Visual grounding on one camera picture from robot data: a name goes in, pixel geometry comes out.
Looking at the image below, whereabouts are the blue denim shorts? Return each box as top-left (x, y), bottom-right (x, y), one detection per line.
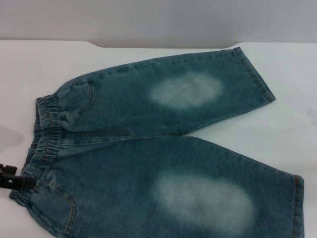
top-left (8, 46), bottom-right (305, 238)

